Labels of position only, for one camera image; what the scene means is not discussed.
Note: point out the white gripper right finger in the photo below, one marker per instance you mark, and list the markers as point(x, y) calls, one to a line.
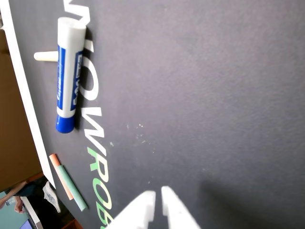
point(176, 212)

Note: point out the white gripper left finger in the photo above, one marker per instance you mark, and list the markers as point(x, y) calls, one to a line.
point(135, 214)

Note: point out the blue dry erase marker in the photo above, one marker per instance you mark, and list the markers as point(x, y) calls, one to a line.
point(69, 59)

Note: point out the person's hand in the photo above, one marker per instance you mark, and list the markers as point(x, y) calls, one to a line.
point(19, 205)

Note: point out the green chalk stick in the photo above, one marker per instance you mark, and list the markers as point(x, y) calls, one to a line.
point(71, 186)

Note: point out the white shoe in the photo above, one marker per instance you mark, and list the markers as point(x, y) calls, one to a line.
point(51, 196)

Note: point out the orange chalk stick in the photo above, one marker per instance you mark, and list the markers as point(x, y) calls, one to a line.
point(55, 161)

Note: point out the silver laptop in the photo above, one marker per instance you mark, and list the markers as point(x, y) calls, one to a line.
point(32, 215)

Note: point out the dark grey printed mat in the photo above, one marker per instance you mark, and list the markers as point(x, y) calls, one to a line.
point(190, 95)

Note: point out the brown cardboard box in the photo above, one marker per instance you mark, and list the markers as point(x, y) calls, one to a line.
point(14, 131)

